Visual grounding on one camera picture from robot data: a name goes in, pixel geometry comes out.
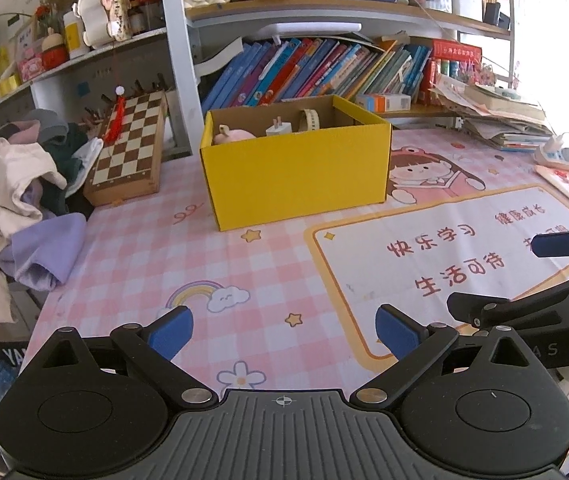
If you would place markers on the orange white flat carton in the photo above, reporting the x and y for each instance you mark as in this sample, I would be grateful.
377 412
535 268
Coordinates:
384 103

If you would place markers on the white desk shelf unit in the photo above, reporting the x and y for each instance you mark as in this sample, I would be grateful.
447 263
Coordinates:
177 60

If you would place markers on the pink checked printed desktop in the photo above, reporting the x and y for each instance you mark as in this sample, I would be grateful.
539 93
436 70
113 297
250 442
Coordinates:
139 260

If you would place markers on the white pen holder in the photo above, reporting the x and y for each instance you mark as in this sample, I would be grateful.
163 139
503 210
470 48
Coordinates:
466 5

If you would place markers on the plush toy doll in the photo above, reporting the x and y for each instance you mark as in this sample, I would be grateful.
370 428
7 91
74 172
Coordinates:
99 15

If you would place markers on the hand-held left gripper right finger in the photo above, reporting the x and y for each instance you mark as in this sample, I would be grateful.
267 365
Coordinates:
397 332

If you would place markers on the red thick book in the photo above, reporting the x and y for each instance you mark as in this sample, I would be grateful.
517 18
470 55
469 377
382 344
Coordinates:
456 51

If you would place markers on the stack of papers and booklets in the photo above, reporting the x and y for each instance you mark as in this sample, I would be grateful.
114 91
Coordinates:
499 115

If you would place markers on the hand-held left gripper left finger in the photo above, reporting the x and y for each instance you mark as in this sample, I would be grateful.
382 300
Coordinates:
172 330

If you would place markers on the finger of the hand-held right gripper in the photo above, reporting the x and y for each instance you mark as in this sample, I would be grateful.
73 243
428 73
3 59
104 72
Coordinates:
466 305
556 244

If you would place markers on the pink small box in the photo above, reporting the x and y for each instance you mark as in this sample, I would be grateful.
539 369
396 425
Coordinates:
29 69

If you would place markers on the pale white cloth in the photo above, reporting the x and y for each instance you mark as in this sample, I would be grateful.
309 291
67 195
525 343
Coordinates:
87 155

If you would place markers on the red and white round pot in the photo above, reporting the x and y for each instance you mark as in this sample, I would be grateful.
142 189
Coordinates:
54 55

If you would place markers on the mauve pink garment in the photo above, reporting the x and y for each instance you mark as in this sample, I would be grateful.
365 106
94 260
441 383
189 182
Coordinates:
24 132

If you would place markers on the grey garment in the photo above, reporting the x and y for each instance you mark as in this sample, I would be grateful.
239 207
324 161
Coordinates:
47 120

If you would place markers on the white bottle with yellow label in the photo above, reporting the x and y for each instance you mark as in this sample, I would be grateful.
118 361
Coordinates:
75 35

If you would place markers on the pile of clothes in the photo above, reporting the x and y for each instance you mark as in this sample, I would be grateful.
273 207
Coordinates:
9 180

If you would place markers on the small black box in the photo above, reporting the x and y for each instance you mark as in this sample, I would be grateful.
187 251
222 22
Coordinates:
494 14

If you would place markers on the white power strip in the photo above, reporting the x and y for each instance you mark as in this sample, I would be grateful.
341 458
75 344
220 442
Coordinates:
554 152

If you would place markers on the pink plush pig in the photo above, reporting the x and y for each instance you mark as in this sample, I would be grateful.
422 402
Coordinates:
237 136

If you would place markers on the dark object with white letters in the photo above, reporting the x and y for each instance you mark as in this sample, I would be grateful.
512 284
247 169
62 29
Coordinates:
4 350

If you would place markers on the cream wristwatch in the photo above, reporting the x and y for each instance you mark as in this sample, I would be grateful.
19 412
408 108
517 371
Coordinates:
309 121

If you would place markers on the row of leaning colourful books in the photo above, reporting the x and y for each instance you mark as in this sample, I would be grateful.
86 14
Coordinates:
304 67

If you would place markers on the dark green garment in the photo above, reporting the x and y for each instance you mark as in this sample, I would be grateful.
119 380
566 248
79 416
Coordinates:
72 141

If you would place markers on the wooden chessboard box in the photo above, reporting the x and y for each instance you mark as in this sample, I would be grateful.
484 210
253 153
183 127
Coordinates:
124 145

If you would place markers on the yellow cardboard box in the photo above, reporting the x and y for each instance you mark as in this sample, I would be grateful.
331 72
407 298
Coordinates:
294 180

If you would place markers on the purple garment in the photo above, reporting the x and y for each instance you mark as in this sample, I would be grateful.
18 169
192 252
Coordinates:
49 245

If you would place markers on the red tassel ornament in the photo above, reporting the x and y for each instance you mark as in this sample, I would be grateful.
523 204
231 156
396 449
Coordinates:
116 122

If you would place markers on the small white charger plug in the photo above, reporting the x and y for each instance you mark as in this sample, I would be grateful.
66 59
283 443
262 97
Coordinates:
279 130

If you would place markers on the yellow small box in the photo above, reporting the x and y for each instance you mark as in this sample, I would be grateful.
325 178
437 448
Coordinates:
9 85

